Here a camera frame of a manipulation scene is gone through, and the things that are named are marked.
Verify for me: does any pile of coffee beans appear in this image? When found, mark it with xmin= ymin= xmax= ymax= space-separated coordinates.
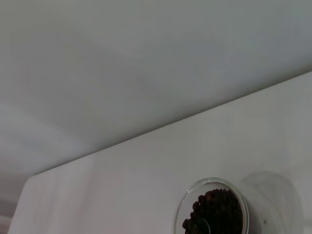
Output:
xmin=182 ymin=188 xmax=246 ymax=234

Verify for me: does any clear glass cup with handle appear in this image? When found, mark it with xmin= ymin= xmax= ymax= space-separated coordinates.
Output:
xmin=173 ymin=177 xmax=250 ymax=234

